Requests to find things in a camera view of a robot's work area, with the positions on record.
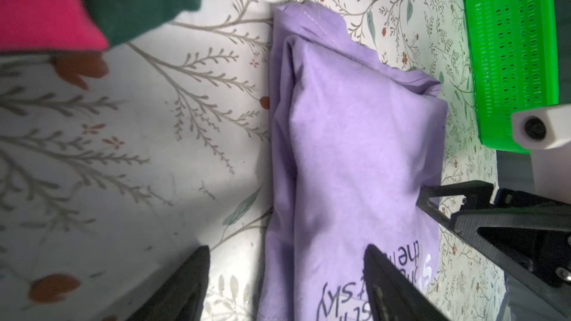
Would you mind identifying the purple t shirt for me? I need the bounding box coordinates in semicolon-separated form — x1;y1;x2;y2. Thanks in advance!
257;2;448;320

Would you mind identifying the green plastic basket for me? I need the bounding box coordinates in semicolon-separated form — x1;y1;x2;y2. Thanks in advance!
465;0;559;154

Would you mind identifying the floral table cloth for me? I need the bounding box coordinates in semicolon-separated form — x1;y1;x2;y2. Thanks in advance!
1;0;498;320

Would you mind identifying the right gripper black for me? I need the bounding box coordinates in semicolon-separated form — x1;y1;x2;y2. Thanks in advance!
416;181;570;317

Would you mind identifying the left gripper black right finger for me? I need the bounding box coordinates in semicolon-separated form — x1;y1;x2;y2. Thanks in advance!
364;245;448;321

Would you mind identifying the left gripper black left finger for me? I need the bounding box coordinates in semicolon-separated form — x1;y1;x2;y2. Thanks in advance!
129;246;211;321

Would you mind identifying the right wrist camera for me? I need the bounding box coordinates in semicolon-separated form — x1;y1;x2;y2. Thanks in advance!
512;104;570;204

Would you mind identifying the folded magenta t shirt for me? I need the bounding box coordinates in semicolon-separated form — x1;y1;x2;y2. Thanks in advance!
1;0;108;54

